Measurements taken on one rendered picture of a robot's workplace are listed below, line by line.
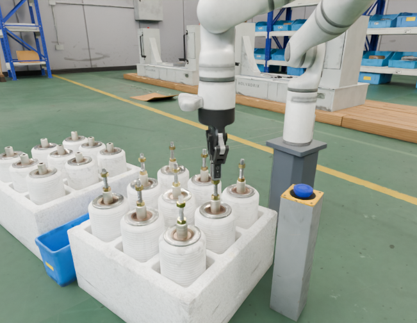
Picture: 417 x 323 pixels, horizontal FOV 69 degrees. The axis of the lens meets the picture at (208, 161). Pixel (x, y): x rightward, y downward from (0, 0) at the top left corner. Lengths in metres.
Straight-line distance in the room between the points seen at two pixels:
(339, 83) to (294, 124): 1.73
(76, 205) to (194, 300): 0.54
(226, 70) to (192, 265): 0.38
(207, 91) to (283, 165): 0.52
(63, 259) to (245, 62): 2.94
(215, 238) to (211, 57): 0.38
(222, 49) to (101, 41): 6.74
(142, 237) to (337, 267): 0.59
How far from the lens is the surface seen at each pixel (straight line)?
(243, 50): 3.50
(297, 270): 0.73
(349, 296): 0.93
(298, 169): 1.01
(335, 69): 2.71
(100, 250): 0.74
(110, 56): 7.34
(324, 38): 0.84
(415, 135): 2.36
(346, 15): 0.76
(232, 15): 0.56
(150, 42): 5.23
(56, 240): 0.99
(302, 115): 0.99
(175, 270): 0.62
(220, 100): 0.58
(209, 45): 0.61
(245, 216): 0.78
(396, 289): 1.00
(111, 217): 0.75
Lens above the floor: 0.61
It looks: 22 degrees down
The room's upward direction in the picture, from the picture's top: straight up
